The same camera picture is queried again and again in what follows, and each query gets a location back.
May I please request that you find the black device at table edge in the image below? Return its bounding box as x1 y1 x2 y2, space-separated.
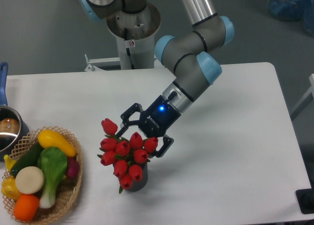
295 188 314 214

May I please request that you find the woven wicker basket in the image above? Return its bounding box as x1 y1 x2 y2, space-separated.
0 126 83 225

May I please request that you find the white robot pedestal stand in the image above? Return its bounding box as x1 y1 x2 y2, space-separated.
84 1 167 73

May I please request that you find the dark grey ribbed vase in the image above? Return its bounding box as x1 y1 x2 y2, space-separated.
119 163 148 192

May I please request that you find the white frame at right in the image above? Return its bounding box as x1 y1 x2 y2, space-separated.
290 74 314 121

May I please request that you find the blue handled saucepan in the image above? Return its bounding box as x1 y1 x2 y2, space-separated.
0 62 29 162

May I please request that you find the green bok choy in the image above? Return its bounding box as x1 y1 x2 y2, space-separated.
37 147 67 209

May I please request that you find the red tulip bouquet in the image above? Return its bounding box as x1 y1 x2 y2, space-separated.
98 118 158 193

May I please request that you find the dark green cucumber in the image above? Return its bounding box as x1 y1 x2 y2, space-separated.
10 141 44 177

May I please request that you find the yellow bell pepper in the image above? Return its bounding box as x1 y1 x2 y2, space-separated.
1 176 22 200

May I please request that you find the cream round bun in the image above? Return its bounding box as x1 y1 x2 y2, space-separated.
15 166 45 194

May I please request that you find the orange fruit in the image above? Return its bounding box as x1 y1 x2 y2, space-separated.
13 194 39 222

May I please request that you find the yellow squash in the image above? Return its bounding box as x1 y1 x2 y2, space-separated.
37 129 77 157

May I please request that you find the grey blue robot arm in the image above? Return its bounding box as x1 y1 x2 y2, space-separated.
79 0 235 157

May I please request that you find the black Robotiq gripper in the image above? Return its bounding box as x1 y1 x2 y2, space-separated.
116 95 181 158

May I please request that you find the blue plastic bag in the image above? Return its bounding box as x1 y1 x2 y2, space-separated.
267 0 314 36

